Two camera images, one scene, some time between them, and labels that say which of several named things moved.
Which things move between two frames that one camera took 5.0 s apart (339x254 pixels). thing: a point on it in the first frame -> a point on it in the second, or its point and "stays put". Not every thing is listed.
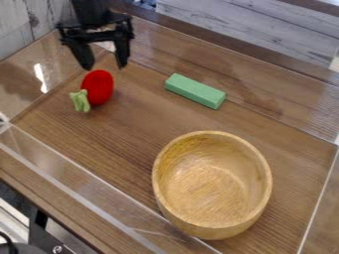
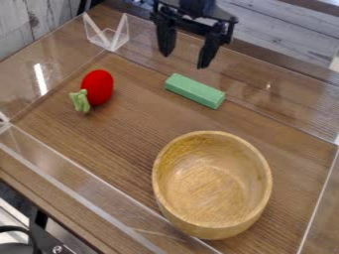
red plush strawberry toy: (96, 89) stays put
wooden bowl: (214, 184) stays put
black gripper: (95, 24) -> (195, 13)
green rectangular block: (196, 90) stays put
